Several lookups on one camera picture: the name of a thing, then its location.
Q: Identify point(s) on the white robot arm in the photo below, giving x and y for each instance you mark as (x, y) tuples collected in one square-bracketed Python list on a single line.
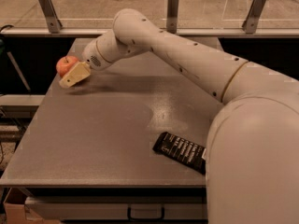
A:
[(252, 146)]

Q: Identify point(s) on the middle metal bracket post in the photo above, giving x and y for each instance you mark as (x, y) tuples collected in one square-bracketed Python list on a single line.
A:
[(172, 16)]

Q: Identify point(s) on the metal bracket post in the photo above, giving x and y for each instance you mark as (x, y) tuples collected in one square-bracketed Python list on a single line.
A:
[(250, 24), (172, 16), (52, 21)]

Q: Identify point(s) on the cardboard box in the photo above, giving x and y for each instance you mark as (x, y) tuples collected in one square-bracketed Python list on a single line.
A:
[(18, 213)]

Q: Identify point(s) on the black rxbar chocolate wrapper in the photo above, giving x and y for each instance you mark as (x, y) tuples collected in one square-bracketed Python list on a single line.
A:
[(182, 150)]

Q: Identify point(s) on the red apple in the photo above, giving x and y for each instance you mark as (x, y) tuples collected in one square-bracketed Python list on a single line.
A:
[(64, 64)]

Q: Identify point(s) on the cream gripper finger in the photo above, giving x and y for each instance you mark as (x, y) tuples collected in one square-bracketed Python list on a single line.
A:
[(77, 73)]

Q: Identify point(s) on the grey drawer with handle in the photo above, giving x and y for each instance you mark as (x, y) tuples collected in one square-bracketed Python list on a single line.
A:
[(119, 208)]

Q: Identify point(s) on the metal rail bar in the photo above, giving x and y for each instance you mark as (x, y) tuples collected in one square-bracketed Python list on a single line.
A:
[(222, 33)]

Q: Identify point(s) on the right metal bracket post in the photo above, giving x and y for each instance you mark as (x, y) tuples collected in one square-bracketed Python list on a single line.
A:
[(250, 24)]

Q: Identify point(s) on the left metal bracket post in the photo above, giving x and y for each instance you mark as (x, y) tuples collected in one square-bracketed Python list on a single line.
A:
[(52, 21)]

